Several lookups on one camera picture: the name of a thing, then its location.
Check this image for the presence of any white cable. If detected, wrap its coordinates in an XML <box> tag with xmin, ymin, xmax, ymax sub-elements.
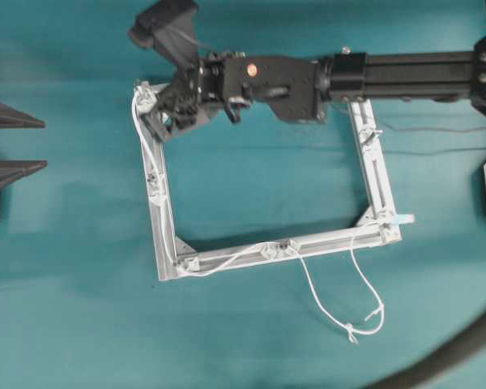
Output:
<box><xmin>130</xmin><ymin>83</ymin><xmax>416</xmax><ymax>346</ymax></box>

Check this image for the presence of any aluminium pin right rail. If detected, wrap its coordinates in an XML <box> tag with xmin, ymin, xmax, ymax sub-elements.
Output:
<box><xmin>359</xmin><ymin>127</ymin><xmax>383</xmax><ymax>143</ymax></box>

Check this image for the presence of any aluminium extrusion square frame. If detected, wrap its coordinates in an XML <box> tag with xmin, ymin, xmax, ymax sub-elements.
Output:
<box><xmin>131</xmin><ymin>81</ymin><xmax>403</xmax><ymax>281</ymax></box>

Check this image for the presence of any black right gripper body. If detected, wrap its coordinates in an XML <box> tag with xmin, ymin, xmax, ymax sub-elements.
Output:
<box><xmin>157</xmin><ymin>52</ymin><xmax>227</xmax><ymax>132</ymax></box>

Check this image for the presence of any thin grey wire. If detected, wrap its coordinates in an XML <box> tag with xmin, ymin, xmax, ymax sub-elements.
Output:
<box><xmin>372</xmin><ymin>119</ymin><xmax>486</xmax><ymax>157</ymax></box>

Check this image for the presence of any thick black hose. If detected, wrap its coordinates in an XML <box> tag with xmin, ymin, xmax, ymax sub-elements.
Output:
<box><xmin>360</xmin><ymin>301</ymin><xmax>486</xmax><ymax>389</ymax></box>

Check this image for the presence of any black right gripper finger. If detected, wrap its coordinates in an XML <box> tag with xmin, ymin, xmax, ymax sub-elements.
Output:
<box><xmin>140</xmin><ymin>111</ymin><xmax>174</xmax><ymax>142</ymax></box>

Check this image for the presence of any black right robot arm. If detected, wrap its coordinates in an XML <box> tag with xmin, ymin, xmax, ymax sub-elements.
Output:
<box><xmin>137</xmin><ymin>49</ymin><xmax>486</xmax><ymax>143</ymax></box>

